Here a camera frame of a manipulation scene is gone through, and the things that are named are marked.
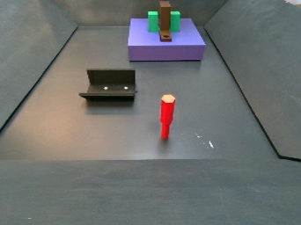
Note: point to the purple base block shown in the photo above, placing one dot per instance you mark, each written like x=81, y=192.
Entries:
x=147, y=48

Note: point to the green block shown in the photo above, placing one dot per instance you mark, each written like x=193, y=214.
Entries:
x=155, y=21

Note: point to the red hexagonal peg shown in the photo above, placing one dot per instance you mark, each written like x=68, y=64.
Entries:
x=168, y=104

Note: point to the brown upright holder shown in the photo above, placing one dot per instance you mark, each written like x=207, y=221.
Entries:
x=165, y=21

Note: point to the black angle bracket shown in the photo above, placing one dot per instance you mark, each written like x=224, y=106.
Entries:
x=111, y=84

